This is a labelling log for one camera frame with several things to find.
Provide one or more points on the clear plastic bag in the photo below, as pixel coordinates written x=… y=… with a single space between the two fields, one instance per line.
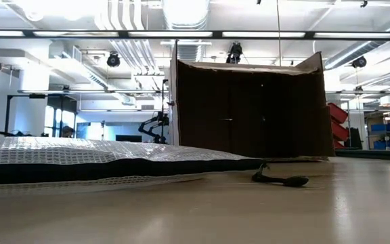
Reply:
x=80 y=149

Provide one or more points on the brown ULINE cardboard box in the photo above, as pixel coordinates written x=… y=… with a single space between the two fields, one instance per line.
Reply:
x=249 y=112

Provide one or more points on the silver ceiling duct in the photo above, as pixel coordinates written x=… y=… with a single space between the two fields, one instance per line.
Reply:
x=367 y=47

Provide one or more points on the dark background equipment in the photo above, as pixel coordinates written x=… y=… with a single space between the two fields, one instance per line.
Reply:
x=154 y=127

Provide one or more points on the black monitor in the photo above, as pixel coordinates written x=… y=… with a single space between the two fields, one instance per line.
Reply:
x=129 y=138

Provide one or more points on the red storage bin rack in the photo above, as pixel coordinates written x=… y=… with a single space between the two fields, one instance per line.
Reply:
x=339 y=130

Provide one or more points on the black bent pole stand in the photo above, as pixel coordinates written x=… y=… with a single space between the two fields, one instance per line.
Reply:
x=6 y=115

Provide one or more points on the person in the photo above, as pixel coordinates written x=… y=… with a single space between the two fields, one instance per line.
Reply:
x=67 y=131

